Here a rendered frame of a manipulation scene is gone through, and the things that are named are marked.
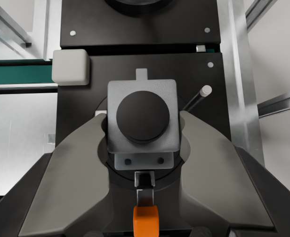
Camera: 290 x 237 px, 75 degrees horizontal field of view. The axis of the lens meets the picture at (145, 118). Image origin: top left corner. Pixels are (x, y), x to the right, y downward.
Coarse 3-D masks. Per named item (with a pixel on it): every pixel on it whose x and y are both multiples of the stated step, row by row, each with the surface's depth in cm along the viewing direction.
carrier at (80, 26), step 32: (64, 0) 29; (96, 0) 29; (128, 0) 27; (160, 0) 27; (192, 0) 29; (64, 32) 28; (96, 32) 28; (128, 32) 28; (160, 32) 28; (192, 32) 28
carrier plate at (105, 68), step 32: (96, 64) 27; (128, 64) 28; (160, 64) 28; (192, 64) 28; (64, 96) 27; (96, 96) 27; (192, 96) 27; (224, 96) 27; (64, 128) 26; (224, 128) 26; (128, 192) 25; (160, 192) 25; (128, 224) 24; (160, 224) 24
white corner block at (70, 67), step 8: (56, 56) 25; (64, 56) 25; (72, 56) 25; (80, 56) 26; (88, 56) 27; (56, 64) 25; (64, 64) 25; (72, 64) 25; (80, 64) 25; (88, 64) 27; (56, 72) 25; (64, 72) 25; (72, 72) 25; (80, 72) 25; (88, 72) 27; (56, 80) 25; (64, 80) 25; (72, 80) 25; (80, 80) 25; (88, 80) 27
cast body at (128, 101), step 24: (144, 72) 16; (120, 96) 12; (144, 96) 11; (168, 96) 12; (120, 120) 10; (144, 120) 10; (168, 120) 11; (120, 144) 11; (144, 144) 11; (168, 144) 11; (120, 168) 14; (144, 168) 14; (168, 168) 14
